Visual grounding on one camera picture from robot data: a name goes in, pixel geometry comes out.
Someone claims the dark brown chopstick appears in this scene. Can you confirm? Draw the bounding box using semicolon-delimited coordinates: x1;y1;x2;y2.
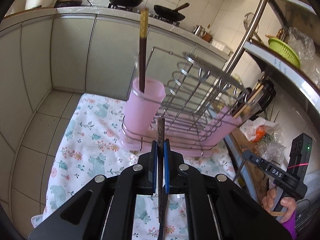
157;117;167;239

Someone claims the clear plastic spoon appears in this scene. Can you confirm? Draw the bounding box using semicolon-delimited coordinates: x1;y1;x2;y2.
130;54;139;88

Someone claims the person's right hand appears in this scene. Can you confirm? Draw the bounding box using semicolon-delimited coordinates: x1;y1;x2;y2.
262;187;297;224

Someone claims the black tracker box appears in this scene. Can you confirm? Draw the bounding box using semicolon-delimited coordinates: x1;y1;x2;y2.
287;133;312;182

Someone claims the floral bear tablecloth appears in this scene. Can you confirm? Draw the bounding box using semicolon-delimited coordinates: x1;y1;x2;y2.
30;94;235;239

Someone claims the pink right utensil cup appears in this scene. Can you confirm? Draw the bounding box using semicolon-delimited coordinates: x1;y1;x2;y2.
201;106;242;147

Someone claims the pink utensil cup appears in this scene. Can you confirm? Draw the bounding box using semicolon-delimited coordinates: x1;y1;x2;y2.
201;106;242;147
123;77;166;137

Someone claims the pink drip tray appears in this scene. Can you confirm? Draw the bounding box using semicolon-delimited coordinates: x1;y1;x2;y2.
119;122;226;158

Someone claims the black blender jar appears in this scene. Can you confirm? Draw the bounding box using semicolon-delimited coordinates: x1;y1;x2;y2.
250;80;276;121

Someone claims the pink left utensil cup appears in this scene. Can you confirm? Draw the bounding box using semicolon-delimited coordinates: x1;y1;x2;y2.
123;77;166;137

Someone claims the steel storage shelf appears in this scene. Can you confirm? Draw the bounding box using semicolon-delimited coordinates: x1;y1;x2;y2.
225;0;319;123

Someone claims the green plastic basket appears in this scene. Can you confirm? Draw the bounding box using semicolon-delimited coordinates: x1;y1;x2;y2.
268;37;300;68

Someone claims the small steel kettle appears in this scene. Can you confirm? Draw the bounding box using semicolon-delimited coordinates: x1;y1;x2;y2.
192;25;206;37

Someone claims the black frying pan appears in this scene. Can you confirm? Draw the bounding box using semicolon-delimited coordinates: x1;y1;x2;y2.
153;3;190;22

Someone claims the dark woven tray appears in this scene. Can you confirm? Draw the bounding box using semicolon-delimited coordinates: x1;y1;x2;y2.
54;0;82;8

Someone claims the chrome wire dish rack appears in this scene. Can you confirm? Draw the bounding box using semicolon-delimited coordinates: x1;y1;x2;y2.
121;45;263;158

